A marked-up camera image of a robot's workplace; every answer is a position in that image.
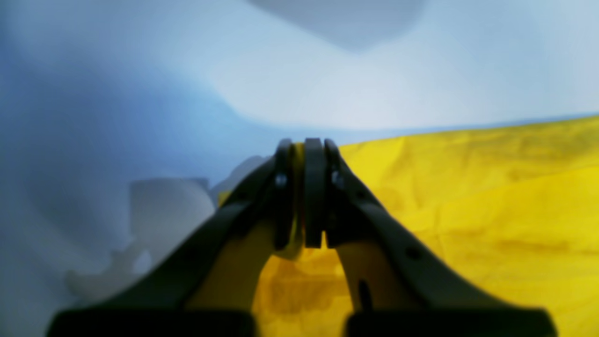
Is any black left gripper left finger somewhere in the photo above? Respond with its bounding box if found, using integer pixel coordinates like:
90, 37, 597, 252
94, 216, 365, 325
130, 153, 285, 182
47, 139, 297, 337

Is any orange yellow t-shirt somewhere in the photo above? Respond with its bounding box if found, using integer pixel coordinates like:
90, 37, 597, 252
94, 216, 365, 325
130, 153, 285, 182
187, 115, 599, 337

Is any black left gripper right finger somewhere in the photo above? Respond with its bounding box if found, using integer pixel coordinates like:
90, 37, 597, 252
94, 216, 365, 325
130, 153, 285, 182
304, 138, 557, 337

